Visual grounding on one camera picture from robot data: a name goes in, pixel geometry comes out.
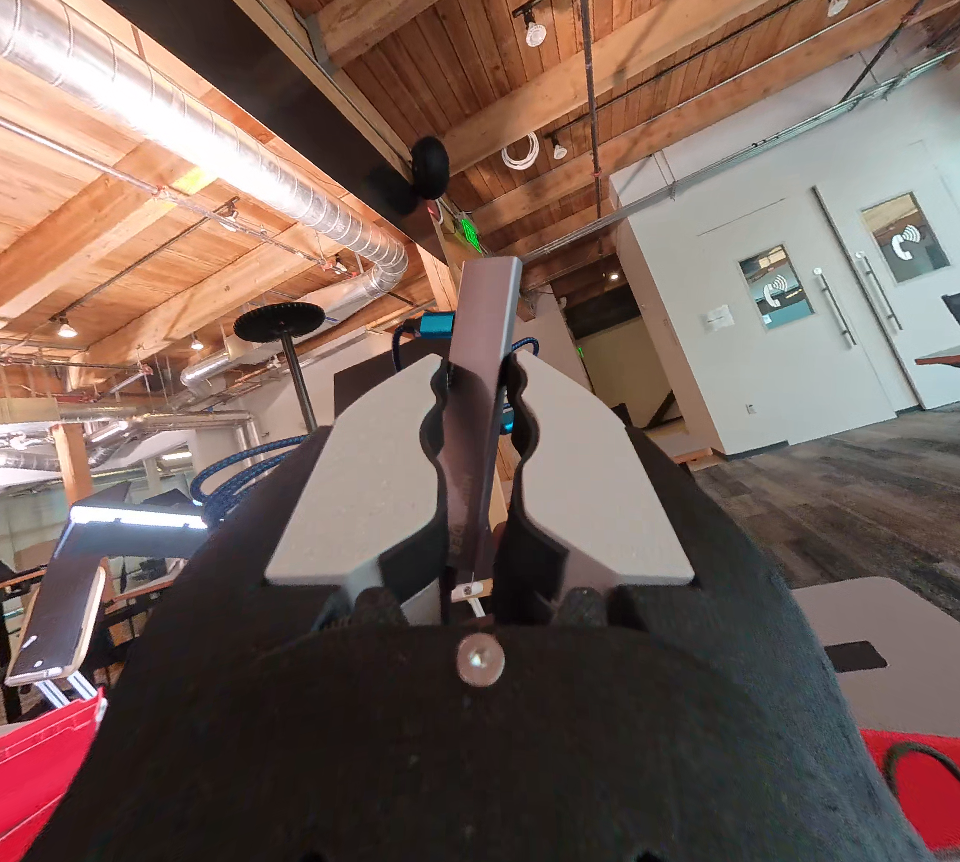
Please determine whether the red plastic bin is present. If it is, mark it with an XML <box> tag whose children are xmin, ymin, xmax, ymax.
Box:
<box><xmin>0</xmin><ymin>688</ymin><xmax>960</xmax><ymax>862</ymax></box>

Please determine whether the black ceiling pipe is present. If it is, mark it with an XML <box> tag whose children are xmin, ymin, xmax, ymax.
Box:
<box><xmin>570</xmin><ymin>0</ymin><xmax>605</xmax><ymax>222</ymax></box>

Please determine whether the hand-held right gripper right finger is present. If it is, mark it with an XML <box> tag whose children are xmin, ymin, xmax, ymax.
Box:
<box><xmin>498</xmin><ymin>351</ymin><xmax>696</xmax><ymax>607</ymax></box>

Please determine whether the white door with phone sign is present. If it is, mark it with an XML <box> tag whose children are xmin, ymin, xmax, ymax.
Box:
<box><xmin>693</xmin><ymin>202</ymin><xmax>920</xmax><ymax>432</ymax></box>
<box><xmin>816</xmin><ymin>165</ymin><xmax>960</xmax><ymax>413</ymax></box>

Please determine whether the black round ceiling fixture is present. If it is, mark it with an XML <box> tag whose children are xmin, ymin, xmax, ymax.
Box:
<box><xmin>367</xmin><ymin>135</ymin><xmax>451</xmax><ymax>218</ymax></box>

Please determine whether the dark braided cable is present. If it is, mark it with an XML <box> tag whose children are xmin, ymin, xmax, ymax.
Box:
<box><xmin>883</xmin><ymin>742</ymin><xmax>960</xmax><ymax>799</ymax></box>

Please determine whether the green exit sign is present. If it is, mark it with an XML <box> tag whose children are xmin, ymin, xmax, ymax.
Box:
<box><xmin>450</xmin><ymin>211</ymin><xmax>487</xmax><ymax>256</ymax></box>

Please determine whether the blue usb-c cable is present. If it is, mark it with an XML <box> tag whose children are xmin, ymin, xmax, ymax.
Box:
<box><xmin>189</xmin><ymin>311</ymin><xmax>538</xmax><ymax>524</ymax></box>

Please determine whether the black pole with round disc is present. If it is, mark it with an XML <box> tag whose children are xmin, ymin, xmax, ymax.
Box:
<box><xmin>234</xmin><ymin>302</ymin><xmax>325</xmax><ymax>432</ymax></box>

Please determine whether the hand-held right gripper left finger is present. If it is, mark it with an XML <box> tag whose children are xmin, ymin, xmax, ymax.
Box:
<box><xmin>264</xmin><ymin>352</ymin><xmax>453</xmax><ymax>608</ymax></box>

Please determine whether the grey usb hub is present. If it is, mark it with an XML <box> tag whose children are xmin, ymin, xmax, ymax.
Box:
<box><xmin>438</xmin><ymin>256</ymin><xmax>524</xmax><ymax>589</ymax></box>

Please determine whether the grey panel with lit edge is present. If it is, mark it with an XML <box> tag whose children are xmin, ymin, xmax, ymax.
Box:
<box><xmin>45</xmin><ymin>480</ymin><xmax>213</xmax><ymax>578</ymax></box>

